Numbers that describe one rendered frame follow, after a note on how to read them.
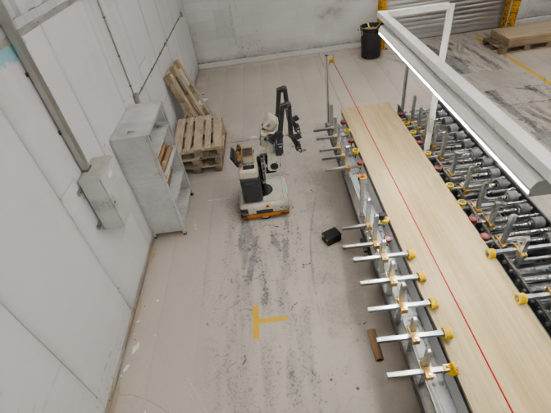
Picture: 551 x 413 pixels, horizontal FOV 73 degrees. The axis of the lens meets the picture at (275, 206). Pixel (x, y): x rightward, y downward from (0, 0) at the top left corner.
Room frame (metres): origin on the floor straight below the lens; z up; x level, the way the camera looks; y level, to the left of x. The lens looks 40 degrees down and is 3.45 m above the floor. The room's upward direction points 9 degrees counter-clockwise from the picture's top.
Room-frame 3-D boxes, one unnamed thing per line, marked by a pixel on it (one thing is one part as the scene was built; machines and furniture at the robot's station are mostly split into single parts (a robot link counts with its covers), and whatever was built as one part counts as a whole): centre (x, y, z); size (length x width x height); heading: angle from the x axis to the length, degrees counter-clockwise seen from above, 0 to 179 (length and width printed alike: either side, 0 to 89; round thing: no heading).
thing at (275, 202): (4.10, 0.14, 0.16); 0.67 x 0.64 x 0.25; 88
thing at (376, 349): (1.75, -0.74, 0.04); 0.30 x 0.08 x 0.08; 178
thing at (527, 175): (2.34, -1.20, 2.34); 2.40 x 0.12 x 0.08; 178
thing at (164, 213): (4.20, 1.47, 0.78); 0.90 x 0.45 x 1.55; 178
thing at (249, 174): (4.10, 0.23, 0.59); 0.55 x 0.34 x 0.83; 178
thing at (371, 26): (9.19, -2.90, 0.36); 0.59 x 0.58 x 0.73; 178
